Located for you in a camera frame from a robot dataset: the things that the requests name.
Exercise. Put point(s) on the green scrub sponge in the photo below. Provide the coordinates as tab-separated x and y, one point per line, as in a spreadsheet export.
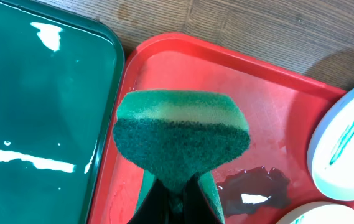
175	135

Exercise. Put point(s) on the white plate top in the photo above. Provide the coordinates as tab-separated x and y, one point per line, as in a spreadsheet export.
330	156

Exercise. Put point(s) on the red plastic tray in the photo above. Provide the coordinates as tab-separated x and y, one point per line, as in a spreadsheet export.
281	107

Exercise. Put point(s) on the white plate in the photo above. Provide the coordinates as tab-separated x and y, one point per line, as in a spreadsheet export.
319	213
330	156

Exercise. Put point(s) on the dark green tray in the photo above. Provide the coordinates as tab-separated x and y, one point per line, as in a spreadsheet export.
59	80

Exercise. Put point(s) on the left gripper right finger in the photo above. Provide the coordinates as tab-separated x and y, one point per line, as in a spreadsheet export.
197	210

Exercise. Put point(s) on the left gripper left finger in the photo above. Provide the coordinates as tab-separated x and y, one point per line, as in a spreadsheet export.
152	206

